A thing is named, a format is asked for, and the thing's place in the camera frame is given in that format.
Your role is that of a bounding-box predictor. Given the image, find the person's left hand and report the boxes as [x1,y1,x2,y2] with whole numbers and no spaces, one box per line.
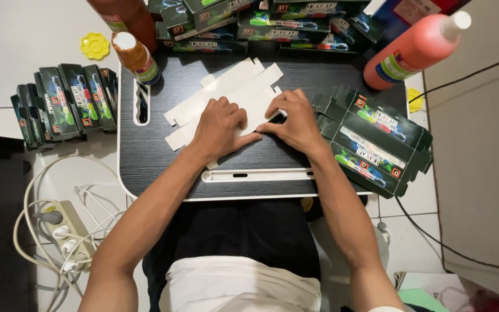
[187,96,264,164]

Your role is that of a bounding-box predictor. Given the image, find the person's right hand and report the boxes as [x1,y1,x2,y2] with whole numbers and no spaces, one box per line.
[256,89,331,158]

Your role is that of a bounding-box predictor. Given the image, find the white carton blank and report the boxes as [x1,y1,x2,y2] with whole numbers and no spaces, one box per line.
[164,57,286,170]

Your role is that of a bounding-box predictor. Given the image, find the black lap table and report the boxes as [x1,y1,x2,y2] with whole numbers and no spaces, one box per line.
[117,42,409,203]

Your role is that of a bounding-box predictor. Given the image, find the stack of flat printed cartons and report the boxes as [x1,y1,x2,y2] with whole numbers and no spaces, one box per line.
[311,84,434,199]

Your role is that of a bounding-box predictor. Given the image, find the small orange paint bottle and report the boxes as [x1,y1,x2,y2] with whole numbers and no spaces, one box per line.
[111,31,162,86]

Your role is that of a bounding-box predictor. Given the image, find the pile of assembled printed boxes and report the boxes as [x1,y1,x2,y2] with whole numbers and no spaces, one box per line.
[147,0,385,55]

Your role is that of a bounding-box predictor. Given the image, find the person's black trousers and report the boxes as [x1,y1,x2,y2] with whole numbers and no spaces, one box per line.
[142,198,369,312]

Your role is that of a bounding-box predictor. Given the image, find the yellow flower paint palette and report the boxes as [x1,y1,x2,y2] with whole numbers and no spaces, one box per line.
[80,32,111,61]
[407,88,424,114]

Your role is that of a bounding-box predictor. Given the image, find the large salmon paint bottle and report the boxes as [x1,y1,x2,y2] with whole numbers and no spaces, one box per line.
[362,10,472,91]

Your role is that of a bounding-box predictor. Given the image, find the large brown-orange paint bottle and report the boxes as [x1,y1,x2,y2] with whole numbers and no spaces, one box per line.
[86,0,159,53]

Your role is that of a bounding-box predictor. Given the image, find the row of upright printed boxes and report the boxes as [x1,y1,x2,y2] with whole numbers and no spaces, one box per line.
[10,63,119,153]

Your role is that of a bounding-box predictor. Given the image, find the blue and red carton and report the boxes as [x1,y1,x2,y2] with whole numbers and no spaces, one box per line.
[370,0,472,45]

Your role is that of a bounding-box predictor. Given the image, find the person's white shirt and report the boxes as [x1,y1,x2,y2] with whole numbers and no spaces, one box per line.
[159,255,322,312]

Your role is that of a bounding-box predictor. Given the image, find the white power strip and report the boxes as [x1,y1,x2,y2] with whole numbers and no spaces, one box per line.
[41,200,97,272]

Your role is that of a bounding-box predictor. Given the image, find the grey plug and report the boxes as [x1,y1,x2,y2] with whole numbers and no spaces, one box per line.
[33,211,64,225]

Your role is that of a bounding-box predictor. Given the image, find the white spiral notebook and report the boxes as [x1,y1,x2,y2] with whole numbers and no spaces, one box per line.
[394,271,468,312]

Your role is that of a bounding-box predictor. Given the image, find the green paper sheet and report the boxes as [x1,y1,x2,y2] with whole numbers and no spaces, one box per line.
[397,288,449,312]

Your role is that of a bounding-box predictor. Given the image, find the black cable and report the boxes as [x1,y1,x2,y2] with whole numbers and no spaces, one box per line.
[394,50,499,274]

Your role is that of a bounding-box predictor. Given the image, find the tangle of white cables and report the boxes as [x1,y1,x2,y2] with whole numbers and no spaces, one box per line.
[13,153,127,312]

